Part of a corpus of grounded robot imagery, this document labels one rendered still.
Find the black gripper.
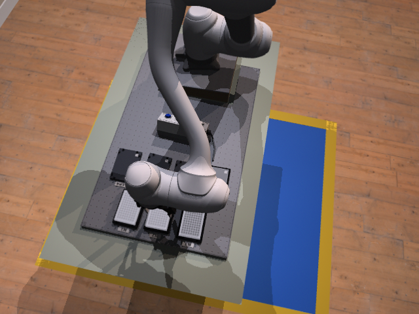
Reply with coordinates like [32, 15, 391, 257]
[136, 202, 176, 218]

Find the grey button panel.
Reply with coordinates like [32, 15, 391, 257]
[157, 113, 215, 161]

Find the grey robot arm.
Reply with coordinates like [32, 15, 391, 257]
[124, 0, 277, 213]

